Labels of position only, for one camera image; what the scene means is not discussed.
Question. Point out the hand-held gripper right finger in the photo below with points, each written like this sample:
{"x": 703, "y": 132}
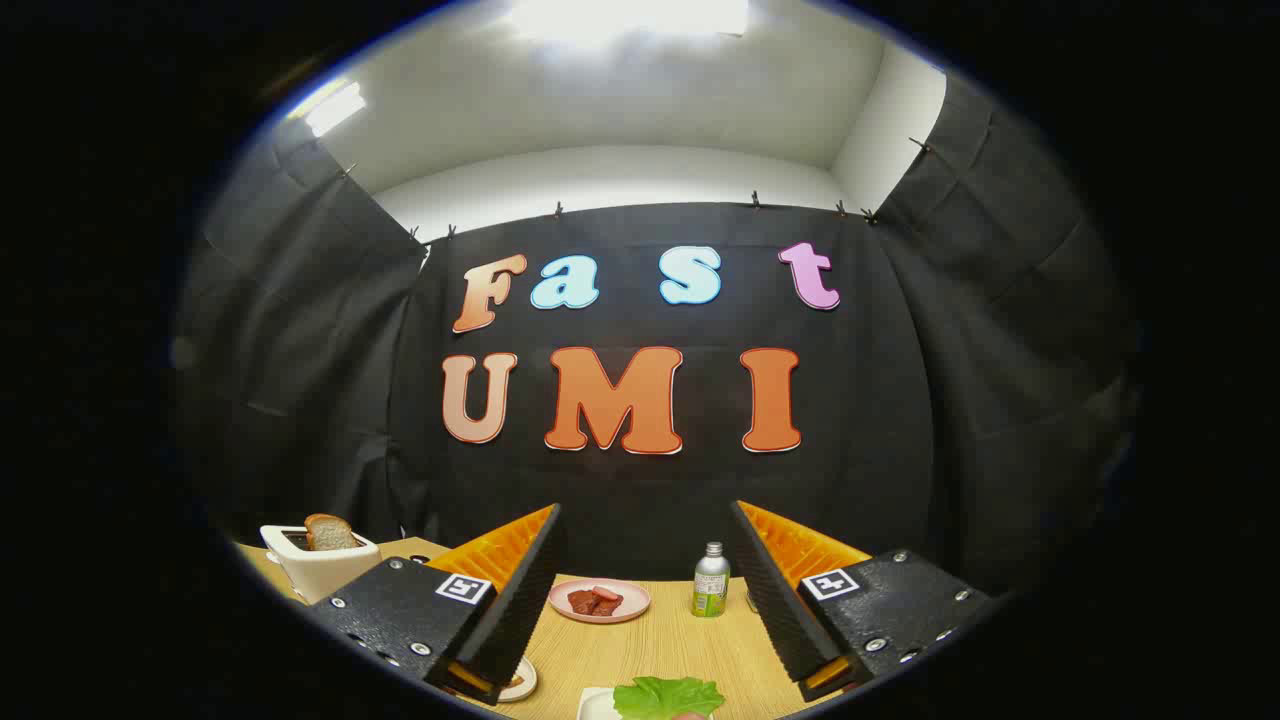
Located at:
{"x": 775, "y": 600}

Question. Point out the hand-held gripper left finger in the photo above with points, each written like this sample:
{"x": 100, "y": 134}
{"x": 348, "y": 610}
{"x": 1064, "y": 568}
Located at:
{"x": 520, "y": 600}

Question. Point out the green lettuce leaf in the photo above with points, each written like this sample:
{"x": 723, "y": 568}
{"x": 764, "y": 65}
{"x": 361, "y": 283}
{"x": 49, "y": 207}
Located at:
{"x": 665, "y": 698}

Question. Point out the white bread slice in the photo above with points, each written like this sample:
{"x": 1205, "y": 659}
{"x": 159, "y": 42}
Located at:
{"x": 330, "y": 535}

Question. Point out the brown meat piece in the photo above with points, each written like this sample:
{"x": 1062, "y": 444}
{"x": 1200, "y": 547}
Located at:
{"x": 583, "y": 604}

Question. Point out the green label metal bottle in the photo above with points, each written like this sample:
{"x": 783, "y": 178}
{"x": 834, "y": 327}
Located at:
{"x": 710, "y": 590}

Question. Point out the round grey-white plate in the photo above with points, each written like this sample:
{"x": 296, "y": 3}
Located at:
{"x": 528, "y": 680}

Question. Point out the pink plate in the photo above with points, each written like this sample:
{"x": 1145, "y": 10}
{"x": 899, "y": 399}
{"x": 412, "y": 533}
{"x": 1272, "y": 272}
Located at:
{"x": 635, "y": 600}

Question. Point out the white square dish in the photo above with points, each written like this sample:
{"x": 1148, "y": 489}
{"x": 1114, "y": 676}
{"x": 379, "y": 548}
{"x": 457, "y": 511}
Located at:
{"x": 592, "y": 705}

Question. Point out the black backdrop cloth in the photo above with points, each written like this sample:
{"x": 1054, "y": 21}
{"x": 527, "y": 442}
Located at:
{"x": 650, "y": 500}

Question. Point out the white toaster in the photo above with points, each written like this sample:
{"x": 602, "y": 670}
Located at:
{"x": 320, "y": 575}

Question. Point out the ceiling light panel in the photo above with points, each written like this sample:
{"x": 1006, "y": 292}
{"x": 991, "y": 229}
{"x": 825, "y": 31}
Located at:
{"x": 630, "y": 15}
{"x": 335, "y": 108}

